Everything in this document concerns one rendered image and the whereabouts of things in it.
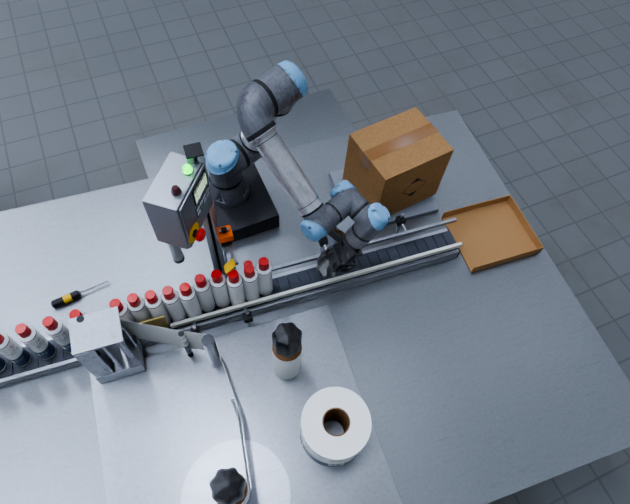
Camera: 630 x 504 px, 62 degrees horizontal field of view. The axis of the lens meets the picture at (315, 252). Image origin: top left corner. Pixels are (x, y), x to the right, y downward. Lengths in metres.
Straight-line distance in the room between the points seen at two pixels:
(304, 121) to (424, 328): 1.06
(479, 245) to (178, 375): 1.20
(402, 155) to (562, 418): 1.03
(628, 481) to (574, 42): 3.13
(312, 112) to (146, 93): 1.66
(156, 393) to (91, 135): 2.22
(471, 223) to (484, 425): 0.78
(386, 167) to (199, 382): 0.95
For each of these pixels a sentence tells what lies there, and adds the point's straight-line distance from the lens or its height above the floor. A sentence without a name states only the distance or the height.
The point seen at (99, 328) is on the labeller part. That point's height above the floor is 1.14.
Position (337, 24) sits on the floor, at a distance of 4.30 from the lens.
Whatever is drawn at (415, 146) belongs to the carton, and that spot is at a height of 1.12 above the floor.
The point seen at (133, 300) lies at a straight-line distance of 1.66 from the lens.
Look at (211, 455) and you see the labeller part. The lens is 1.68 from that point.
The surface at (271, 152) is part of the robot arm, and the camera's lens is 1.51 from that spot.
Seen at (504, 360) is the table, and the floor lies 0.83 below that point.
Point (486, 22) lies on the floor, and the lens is 4.61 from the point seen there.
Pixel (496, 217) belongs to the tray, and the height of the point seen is 0.83.
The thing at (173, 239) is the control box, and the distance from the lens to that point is 1.45.
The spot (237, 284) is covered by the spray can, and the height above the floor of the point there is 1.05.
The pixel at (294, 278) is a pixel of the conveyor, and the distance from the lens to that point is 1.86.
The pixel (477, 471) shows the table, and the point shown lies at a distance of 1.82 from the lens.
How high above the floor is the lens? 2.53
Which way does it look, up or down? 60 degrees down
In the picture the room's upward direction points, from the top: 6 degrees clockwise
